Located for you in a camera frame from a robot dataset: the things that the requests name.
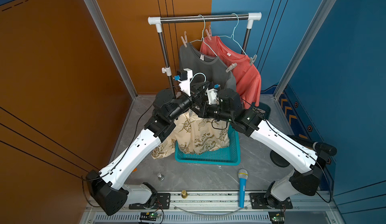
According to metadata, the white wire hanger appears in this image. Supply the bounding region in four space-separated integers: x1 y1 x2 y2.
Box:
189 15 218 57

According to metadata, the left green circuit board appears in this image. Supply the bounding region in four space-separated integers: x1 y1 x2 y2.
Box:
139 212 163 223

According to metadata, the grey clothespin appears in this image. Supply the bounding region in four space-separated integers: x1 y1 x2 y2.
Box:
249 55 257 66

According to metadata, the grey garment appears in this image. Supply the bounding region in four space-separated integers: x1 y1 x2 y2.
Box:
179 43 236 91

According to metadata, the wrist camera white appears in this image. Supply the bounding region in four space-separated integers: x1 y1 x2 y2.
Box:
206 84 220 105
173 69 193 96

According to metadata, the red t-shirt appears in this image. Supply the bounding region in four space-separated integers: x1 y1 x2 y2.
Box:
200 36 261 109

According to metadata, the dark teal clothespin bin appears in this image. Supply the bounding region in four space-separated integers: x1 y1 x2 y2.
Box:
258 102 271 119

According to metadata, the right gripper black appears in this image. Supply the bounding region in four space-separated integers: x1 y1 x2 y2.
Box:
189 101 235 124

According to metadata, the white clothespin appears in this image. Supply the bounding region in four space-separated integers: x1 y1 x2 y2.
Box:
226 63 237 73

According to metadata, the small brass weight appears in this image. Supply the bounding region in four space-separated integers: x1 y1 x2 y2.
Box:
181 190 188 199

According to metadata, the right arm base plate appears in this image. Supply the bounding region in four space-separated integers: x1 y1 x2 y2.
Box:
249 192 293 210

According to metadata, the pink clothespin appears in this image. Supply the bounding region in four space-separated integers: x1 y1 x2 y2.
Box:
205 25 212 40

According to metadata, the light green wire hanger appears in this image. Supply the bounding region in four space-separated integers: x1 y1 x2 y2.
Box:
219 13 246 55

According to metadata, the aluminium front rail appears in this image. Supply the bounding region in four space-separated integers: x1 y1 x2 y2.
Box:
84 190 338 213

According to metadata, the beige clothespin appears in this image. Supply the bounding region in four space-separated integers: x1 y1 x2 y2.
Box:
181 31 188 48

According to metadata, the metal clothes drying rack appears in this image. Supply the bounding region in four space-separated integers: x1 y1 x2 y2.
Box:
147 12 262 98

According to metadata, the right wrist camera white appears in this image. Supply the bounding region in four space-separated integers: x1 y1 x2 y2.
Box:
206 84 220 105

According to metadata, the green circuit board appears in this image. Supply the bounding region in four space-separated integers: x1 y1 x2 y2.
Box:
268 212 285 224
139 212 163 223

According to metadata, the blue toy microphone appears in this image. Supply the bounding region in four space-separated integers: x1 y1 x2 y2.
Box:
238 169 248 208

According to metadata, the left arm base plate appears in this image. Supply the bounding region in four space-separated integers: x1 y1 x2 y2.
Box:
129 193 171 210

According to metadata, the beige patterned cloth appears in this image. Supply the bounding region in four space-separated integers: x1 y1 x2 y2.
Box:
151 110 230 160

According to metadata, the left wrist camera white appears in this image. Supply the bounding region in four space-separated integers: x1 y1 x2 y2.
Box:
173 69 193 96

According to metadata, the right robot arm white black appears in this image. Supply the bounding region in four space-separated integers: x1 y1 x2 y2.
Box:
192 89 337 208

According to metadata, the teal plastic laundry basket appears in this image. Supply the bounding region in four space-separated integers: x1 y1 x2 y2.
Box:
175 126 241 166

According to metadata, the right green circuit board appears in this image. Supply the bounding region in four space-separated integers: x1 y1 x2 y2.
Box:
268 212 285 224

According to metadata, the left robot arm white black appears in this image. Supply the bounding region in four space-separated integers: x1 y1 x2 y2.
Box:
84 84 208 216

